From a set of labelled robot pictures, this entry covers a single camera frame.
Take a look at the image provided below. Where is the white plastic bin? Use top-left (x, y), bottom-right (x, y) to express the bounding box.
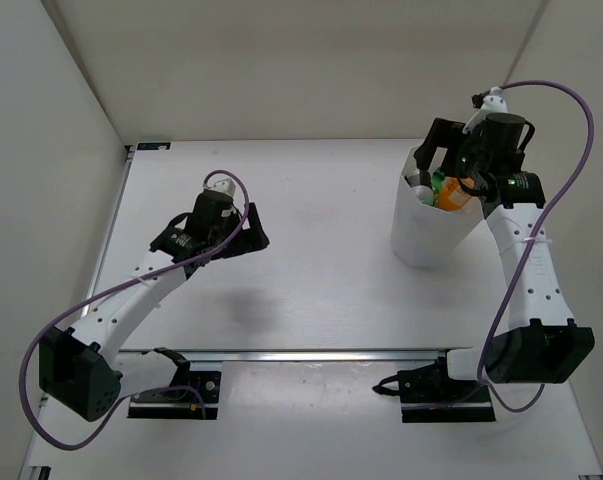
top-left (391, 146), bottom-right (483, 268)

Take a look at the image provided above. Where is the dark label sticker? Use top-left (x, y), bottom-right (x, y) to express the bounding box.
top-left (136, 142), bottom-right (171, 151)

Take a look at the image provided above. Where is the orange soda bottle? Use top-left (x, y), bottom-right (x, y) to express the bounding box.
top-left (435, 177), bottom-right (472, 212)

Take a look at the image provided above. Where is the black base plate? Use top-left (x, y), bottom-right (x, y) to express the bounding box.
top-left (372, 364), bottom-right (496, 424)
top-left (127, 367), bottom-right (222, 421)

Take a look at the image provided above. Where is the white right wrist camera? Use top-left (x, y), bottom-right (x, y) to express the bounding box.
top-left (462, 86), bottom-right (508, 134)

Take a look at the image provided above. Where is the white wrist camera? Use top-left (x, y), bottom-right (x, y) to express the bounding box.
top-left (462, 86), bottom-right (508, 134)
top-left (204, 177), bottom-right (236, 198)

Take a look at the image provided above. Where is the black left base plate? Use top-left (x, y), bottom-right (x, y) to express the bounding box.
top-left (127, 367), bottom-right (222, 421)

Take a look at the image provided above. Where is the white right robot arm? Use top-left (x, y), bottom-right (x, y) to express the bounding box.
top-left (415, 113), bottom-right (595, 400)

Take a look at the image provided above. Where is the green plastic bottle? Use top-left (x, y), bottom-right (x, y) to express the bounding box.
top-left (431, 170), bottom-right (449, 210)

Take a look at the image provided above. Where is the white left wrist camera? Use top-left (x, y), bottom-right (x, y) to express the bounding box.
top-left (204, 177), bottom-right (236, 198)

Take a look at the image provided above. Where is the clear black-label bottle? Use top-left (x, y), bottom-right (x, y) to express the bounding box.
top-left (404, 169), bottom-right (434, 205)

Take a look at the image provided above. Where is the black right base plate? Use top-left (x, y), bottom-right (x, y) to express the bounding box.
top-left (372, 364), bottom-right (496, 424)

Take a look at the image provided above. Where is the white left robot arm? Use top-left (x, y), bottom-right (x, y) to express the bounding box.
top-left (39, 190), bottom-right (269, 422)

